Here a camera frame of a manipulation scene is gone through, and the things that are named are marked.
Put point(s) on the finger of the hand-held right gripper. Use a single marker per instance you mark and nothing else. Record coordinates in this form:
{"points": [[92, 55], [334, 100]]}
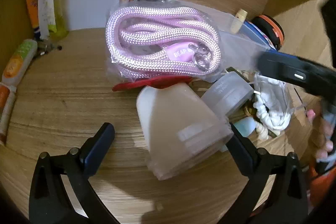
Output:
{"points": [[294, 73]]}

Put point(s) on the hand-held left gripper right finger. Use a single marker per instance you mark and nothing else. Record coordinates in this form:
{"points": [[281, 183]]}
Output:
{"points": [[240, 146]]}

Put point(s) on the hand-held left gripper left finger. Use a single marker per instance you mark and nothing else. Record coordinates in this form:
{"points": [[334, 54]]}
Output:
{"points": [[97, 146]]}

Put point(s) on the clear plastic box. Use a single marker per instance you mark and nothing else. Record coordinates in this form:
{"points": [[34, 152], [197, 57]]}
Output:
{"points": [[181, 129]]}

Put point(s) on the person's right hand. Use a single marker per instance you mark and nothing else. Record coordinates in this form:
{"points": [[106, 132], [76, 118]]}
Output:
{"points": [[321, 134]]}

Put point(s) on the light blue small object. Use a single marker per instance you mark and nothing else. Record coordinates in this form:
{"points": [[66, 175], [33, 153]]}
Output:
{"points": [[246, 126]]}

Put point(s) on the wooden desk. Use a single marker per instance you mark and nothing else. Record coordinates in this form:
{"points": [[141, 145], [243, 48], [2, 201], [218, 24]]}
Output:
{"points": [[65, 108]]}

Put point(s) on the black pouch with orange zipper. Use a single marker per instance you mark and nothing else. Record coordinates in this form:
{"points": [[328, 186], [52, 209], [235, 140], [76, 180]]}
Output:
{"points": [[271, 28]]}

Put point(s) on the translucent round jar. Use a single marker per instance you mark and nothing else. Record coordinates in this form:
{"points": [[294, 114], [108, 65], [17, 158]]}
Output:
{"points": [[227, 95]]}

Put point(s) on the blue patchwork pouch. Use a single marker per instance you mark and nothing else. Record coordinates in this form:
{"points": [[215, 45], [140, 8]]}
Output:
{"points": [[256, 33]]}

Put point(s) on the cream lotion bottle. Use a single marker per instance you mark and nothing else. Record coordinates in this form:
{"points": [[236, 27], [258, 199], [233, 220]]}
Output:
{"points": [[240, 20]]}

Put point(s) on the red pouch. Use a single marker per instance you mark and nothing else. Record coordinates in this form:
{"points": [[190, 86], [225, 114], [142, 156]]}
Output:
{"points": [[149, 83]]}

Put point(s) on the orange white tube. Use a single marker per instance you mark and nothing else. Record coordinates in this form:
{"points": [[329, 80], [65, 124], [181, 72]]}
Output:
{"points": [[6, 111]]}

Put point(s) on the small metal clip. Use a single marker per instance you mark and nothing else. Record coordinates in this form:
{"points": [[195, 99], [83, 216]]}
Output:
{"points": [[48, 47]]}

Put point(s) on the orange green tube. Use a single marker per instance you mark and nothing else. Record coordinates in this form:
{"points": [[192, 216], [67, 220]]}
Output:
{"points": [[18, 62]]}

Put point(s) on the orange packet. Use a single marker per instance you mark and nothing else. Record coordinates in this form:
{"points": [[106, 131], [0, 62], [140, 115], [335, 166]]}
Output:
{"points": [[31, 10]]}

